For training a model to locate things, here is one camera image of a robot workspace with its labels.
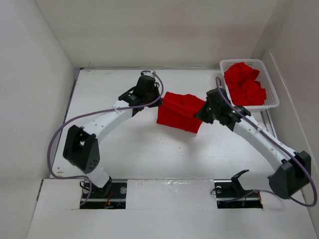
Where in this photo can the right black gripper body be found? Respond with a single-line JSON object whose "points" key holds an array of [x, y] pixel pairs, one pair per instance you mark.
{"points": [[208, 114]]}

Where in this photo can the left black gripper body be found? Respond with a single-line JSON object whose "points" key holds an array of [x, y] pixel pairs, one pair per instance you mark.
{"points": [[151, 97]]}

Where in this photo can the red t shirt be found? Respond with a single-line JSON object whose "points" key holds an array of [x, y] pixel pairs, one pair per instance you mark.
{"points": [[178, 111]]}

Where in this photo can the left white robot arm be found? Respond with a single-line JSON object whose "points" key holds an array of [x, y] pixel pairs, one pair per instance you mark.
{"points": [[81, 147]]}

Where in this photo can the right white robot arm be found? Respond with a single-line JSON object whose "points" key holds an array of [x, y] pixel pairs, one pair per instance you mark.
{"points": [[292, 170]]}

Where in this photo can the red shirts pile in basket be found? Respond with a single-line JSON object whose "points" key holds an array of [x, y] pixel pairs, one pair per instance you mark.
{"points": [[244, 89]]}

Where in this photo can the white plastic basket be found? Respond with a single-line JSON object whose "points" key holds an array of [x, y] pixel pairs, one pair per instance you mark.
{"points": [[272, 99]]}

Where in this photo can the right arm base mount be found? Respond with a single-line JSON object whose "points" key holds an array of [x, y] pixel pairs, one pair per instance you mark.
{"points": [[230, 194]]}

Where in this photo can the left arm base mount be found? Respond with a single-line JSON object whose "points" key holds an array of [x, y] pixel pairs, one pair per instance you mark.
{"points": [[114, 199]]}

